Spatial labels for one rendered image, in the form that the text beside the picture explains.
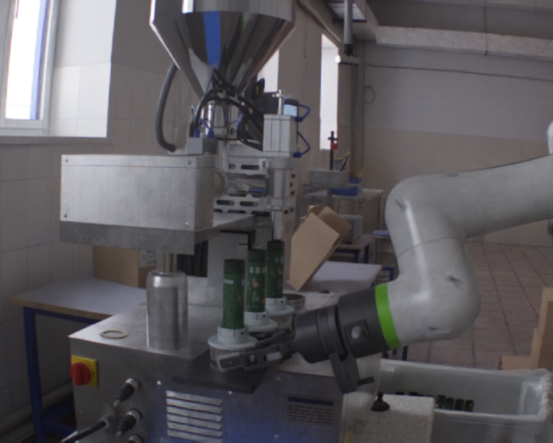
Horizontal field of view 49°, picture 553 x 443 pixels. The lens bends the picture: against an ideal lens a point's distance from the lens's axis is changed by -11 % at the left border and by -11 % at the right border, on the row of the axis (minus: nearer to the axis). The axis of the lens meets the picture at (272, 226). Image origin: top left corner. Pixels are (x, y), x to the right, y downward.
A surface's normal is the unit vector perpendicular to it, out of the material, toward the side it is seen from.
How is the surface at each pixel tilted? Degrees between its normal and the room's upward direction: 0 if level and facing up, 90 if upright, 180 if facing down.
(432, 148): 90
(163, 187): 90
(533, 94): 90
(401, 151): 90
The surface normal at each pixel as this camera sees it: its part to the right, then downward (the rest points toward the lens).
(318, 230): -0.50, 0.43
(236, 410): -0.27, 0.10
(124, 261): -0.54, 0.07
